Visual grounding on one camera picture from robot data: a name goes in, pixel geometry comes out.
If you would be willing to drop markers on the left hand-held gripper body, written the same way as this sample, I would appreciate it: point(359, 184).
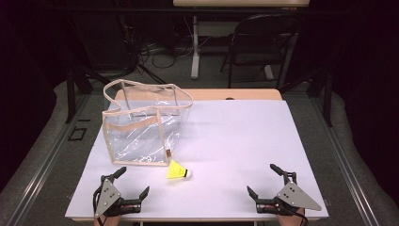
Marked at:
point(108, 195)

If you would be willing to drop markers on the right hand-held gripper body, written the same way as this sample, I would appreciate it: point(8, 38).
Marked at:
point(295, 197)

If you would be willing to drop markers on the yellow shuttlecock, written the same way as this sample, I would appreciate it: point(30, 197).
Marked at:
point(176, 171)

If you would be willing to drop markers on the clear bag with beige trim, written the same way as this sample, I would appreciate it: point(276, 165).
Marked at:
point(138, 138)

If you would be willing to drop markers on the person's right hand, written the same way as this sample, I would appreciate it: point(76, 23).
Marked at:
point(290, 220)

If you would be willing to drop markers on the person's left hand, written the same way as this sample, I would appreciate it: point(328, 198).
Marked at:
point(106, 221)

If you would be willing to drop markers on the white board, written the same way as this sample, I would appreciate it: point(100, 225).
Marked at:
point(238, 150)

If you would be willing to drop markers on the wooden table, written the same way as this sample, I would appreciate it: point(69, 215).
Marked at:
point(238, 94)

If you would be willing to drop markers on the black metal stand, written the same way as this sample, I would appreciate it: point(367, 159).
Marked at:
point(328, 97)
point(71, 94)

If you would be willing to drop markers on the black folding chair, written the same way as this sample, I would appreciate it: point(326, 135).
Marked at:
point(260, 37)

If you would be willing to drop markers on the white desk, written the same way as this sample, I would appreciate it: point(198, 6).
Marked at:
point(195, 47)

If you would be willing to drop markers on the black floor outlet frame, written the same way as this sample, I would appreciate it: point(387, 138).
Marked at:
point(77, 133)

